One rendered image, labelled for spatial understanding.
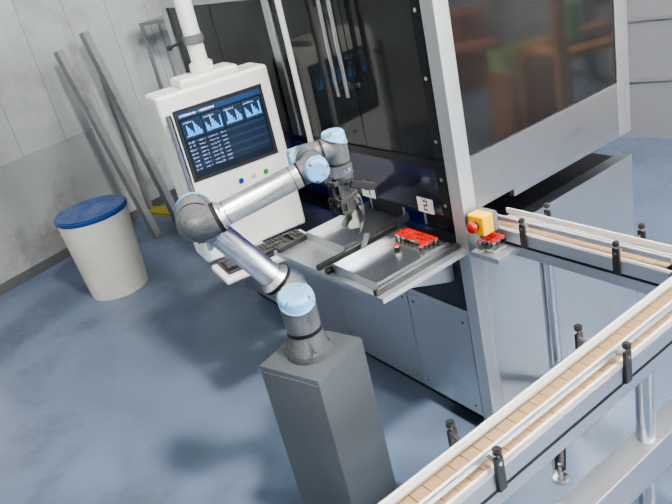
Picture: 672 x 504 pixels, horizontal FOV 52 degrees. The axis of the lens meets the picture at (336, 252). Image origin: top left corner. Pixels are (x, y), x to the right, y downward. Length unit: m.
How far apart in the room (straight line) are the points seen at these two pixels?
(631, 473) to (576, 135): 1.34
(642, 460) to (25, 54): 5.19
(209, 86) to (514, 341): 1.61
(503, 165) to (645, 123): 3.49
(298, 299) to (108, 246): 2.92
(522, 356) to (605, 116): 1.02
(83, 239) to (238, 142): 2.13
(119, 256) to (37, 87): 1.73
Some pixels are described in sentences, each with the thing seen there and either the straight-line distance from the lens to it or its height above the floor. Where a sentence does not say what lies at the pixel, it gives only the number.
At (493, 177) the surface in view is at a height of 1.10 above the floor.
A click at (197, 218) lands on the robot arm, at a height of 1.35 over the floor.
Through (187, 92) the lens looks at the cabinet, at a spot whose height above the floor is 1.53.
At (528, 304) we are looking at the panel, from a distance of 2.88.
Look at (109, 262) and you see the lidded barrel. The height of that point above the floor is 0.28.
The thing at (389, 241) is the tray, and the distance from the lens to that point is 2.69.
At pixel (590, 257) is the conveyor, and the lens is 2.34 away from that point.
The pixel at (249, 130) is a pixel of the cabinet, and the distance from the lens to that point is 3.05.
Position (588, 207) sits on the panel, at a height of 0.76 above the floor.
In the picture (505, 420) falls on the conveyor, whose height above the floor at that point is 0.93.
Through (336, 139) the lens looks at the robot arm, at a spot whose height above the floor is 1.43.
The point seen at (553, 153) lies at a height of 1.07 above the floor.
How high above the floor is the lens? 2.03
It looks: 25 degrees down
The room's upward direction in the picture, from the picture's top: 13 degrees counter-clockwise
